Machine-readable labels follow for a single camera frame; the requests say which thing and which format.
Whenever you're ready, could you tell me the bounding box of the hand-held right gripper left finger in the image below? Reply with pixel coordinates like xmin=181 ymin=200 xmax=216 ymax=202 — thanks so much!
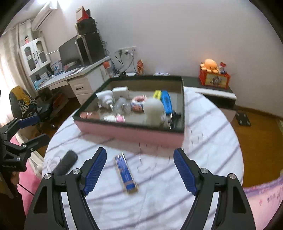
xmin=23 ymin=147 xmax=108 ymax=230

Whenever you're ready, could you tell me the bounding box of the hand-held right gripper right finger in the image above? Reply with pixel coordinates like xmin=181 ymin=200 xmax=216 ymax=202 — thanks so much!
xmin=173 ymin=148 xmax=261 ymax=230

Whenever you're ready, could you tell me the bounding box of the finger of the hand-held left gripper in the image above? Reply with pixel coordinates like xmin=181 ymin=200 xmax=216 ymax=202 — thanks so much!
xmin=1 ymin=115 xmax=41 ymax=139
xmin=5 ymin=134 xmax=51 ymax=158

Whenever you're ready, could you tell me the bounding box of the small blue orange box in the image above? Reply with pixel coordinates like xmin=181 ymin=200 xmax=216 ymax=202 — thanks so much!
xmin=114 ymin=154 xmax=138 ymax=194

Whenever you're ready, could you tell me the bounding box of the black cylindrical tool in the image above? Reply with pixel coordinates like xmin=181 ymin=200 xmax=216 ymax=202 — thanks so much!
xmin=52 ymin=150 xmax=78 ymax=176

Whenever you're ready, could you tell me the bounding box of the pink storage box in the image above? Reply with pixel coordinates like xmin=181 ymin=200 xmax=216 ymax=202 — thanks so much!
xmin=73 ymin=75 xmax=185 ymax=148

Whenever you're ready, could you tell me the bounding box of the black hair clip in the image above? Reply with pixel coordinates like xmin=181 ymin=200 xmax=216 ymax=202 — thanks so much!
xmin=165 ymin=112 xmax=182 ymax=130

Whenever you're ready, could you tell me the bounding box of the clear glass bottle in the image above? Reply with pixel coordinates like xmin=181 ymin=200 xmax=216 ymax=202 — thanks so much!
xmin=115 ymin=98 xmax=133 ymax=114

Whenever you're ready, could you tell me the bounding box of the blue plastic case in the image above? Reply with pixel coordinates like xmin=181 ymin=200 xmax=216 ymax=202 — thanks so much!
xmin=160 ymin=90 xmax=172 ymax=115

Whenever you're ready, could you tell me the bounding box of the white plug adapter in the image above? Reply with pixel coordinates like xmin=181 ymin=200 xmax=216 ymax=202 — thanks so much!
xmin=96 ymin=90 xmax=115 ymax=110

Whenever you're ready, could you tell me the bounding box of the pink building block figure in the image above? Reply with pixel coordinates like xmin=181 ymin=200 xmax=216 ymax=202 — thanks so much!
xmin=130 ymin=95 xmax=147 ymax=113

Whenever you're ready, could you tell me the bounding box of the white charger block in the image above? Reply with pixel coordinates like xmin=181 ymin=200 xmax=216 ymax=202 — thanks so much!
xmin=112 ymin=87 xmax=129 ymax=99

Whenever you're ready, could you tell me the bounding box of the black office chair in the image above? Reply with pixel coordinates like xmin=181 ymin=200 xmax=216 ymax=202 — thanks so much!
xmin=9 ymin=86 xmax=58 ymax=129

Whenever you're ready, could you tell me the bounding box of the pink rug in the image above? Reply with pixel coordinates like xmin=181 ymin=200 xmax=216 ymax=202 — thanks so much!
xmin=10 ymin=135 xmax=45 ymax=217

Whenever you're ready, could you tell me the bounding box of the beige curtain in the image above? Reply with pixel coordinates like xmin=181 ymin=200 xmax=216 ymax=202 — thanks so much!
xmin=0 ymin=20 xmax=29 ymax=124

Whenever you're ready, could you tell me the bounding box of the white glass-door cabinet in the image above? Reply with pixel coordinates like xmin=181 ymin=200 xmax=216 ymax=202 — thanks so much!
xmin=19 ymin=36 xmax=52 ymax=73

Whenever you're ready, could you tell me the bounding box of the white desk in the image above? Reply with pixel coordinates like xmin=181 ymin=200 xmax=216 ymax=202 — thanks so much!
xmin=36 ymin=56 xmax=111 ymax=105

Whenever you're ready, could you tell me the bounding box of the white round figurine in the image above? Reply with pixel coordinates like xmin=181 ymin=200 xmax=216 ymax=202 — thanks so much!
xmin=143 ymin=97 xmax=165 ymax=126

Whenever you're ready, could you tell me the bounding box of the black monitor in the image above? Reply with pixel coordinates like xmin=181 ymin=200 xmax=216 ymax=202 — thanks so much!
xmin=58 ymin=35 xmax=85 ymax=67

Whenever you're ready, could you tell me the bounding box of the black floor scale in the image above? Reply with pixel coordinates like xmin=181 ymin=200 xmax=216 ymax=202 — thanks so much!
xmin=235 ymin=112 xmax=251 ymax=127

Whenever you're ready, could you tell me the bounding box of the pink pillow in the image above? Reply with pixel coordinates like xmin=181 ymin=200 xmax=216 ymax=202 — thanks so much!
xmin=243 ymin=177 xmax=283 ymax=230

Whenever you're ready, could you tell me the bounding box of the orange cap water bottle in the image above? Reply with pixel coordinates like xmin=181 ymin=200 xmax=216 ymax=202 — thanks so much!
xmin=103 ymin=61 xmax=112 ymax=78

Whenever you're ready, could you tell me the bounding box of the black computer tower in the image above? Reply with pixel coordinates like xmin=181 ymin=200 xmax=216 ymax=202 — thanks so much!
xmin=76 ymin=32 xmax=105 ymax=65

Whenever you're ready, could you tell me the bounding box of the red printed box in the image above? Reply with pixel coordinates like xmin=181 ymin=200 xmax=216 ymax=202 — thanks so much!
xmin=199 ymin=66 xmax=231 ymax=89

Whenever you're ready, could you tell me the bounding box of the white air conditioner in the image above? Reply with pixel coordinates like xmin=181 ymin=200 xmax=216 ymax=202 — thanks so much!
xmin=32 ymin=2 xmax=58 ymax=30

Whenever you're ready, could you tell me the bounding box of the black speaker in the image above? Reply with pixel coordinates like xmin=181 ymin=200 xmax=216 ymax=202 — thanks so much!
xmin=75 ymin=19 xmax=98 ymax=36

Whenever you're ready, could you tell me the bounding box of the orange octopus plush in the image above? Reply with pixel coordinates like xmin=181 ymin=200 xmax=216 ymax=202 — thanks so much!
xmin=201 ymin=59 xmax=219 ymax=72

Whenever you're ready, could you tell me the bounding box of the red white paper bag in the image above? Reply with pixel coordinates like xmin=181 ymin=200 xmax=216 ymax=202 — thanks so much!
xmin=76 ymin=6 xmax=91 ymax=22

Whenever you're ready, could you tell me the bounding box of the white wall socket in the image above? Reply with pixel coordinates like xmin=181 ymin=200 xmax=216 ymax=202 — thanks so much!
xmin=117 ymin=46 xmax=137 ymax=56

